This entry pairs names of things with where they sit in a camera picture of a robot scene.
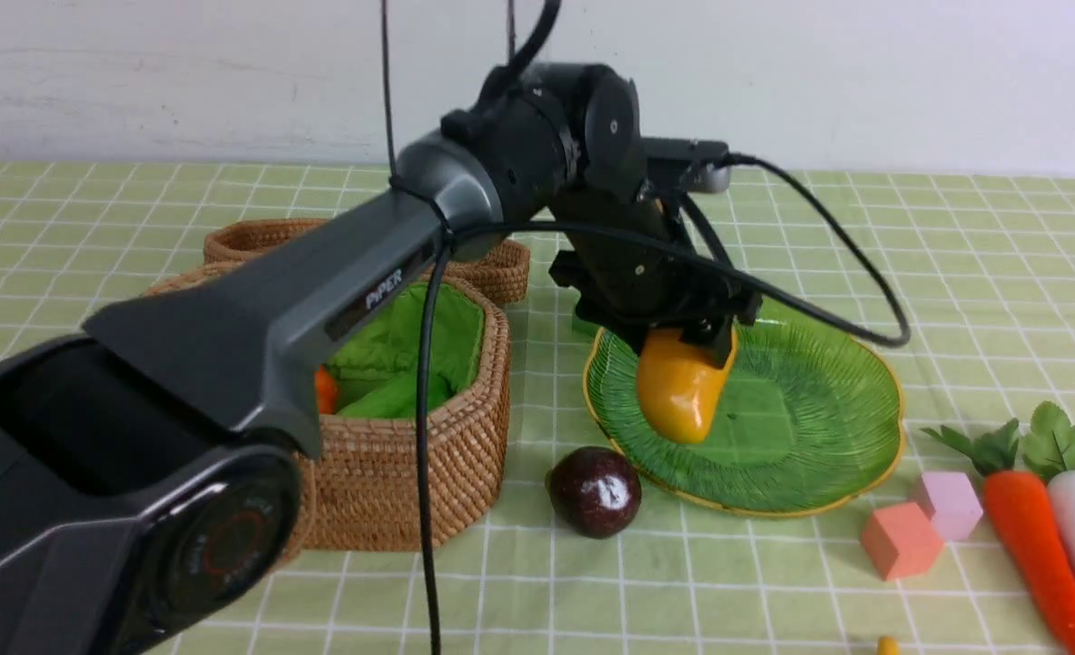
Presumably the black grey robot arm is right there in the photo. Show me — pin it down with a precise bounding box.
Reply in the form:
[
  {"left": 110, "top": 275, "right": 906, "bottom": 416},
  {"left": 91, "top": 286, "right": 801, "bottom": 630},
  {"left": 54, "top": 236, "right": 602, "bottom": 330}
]
[{"left": 0, "top": 65, "right": 759, "bottom": 654}]

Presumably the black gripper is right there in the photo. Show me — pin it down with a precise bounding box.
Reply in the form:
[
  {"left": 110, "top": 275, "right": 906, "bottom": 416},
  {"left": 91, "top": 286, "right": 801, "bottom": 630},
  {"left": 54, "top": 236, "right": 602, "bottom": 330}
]
[{"left": 549, "top": 189, "right": 763, "bottom": 370}]

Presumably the green toy cucumber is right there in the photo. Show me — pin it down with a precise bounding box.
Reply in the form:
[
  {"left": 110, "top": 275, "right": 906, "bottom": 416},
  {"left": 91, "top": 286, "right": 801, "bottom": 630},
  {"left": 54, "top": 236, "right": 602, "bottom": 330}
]
[{"left": 336, "top": 369, "right": 458, "bottom": 421}]

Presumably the green glass leaf plate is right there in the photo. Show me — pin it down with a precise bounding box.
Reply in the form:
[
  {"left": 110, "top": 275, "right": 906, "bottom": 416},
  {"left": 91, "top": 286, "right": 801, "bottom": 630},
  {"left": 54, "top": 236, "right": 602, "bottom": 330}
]
[{"left": 582, "top": 301, "right": 905, "bottom": 518}]

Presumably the yellow toy banana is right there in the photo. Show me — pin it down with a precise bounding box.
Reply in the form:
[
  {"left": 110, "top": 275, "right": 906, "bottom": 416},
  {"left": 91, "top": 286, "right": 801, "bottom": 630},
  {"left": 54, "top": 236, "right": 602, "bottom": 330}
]
[{"left": 875, "top": 635, "right": 902, "bottom": 655}]

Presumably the woven rattan basket lid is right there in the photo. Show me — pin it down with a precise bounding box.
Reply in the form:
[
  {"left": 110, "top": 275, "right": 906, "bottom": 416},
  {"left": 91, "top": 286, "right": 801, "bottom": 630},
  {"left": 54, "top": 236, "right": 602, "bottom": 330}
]
[{"left": 203, "top": 217, "right": 531, "bottom": 307}]

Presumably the dark purple toy plum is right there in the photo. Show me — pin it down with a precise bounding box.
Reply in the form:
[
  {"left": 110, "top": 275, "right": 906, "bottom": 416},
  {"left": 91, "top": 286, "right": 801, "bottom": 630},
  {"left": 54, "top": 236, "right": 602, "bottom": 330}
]
[{"left": 545, "top": 445, "right": 643, "bottom": 539}]

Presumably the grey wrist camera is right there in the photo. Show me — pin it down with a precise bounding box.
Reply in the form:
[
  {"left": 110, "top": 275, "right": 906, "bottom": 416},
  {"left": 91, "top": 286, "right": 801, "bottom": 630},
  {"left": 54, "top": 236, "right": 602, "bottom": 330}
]
[{"left": 642, "top": 136, "right": 730, "bottom": 195}]

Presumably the orange toy pumpkin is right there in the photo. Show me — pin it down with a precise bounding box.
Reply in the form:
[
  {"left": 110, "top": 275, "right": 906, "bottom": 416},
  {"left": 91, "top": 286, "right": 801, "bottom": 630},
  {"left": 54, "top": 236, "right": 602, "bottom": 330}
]
[{"left": 316, "top": 366, "right": 338, "bottom": 415}]

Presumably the orange toy carrot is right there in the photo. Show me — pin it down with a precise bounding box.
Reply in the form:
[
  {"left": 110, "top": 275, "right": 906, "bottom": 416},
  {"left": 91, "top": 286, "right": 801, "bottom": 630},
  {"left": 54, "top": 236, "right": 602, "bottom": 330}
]
[{"left": 923, "top": 419, "right": 1075, "bottom": 654}]

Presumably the woven rattan basket green lining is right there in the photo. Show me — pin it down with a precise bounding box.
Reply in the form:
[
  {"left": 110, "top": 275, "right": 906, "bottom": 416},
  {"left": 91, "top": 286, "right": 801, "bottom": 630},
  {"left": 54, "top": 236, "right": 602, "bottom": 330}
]
[{"left": 144, "top": 262, "right": 512, "bottom": 563}]

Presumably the salmon foam cube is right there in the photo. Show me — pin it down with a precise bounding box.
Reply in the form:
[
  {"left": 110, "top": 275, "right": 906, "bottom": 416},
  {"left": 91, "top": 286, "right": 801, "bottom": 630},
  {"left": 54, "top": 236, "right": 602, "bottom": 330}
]
[{"left": 860, "top": 501, "right": 944, "bottom": 580}]

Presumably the green foam cube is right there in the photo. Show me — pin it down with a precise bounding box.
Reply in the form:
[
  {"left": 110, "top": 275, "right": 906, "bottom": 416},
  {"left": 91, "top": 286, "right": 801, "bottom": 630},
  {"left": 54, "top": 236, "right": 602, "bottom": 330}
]
[{"left": 570, "top": 315, "right": 598, "bottom": 338}]

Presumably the yellow orange toy mango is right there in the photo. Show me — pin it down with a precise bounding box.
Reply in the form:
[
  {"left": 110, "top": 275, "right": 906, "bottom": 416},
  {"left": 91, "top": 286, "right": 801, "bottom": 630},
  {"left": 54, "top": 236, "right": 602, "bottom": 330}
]
[{"left": 636, "top": 328, "right": 739, "bottom": 445}]

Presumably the pink foam cube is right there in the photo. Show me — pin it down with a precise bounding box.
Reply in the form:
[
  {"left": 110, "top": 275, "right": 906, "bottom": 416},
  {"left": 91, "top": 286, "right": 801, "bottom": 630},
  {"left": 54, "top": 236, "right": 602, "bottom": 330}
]
[{"left": 911, "top": 471, "right": 985, "bottom": 540}]

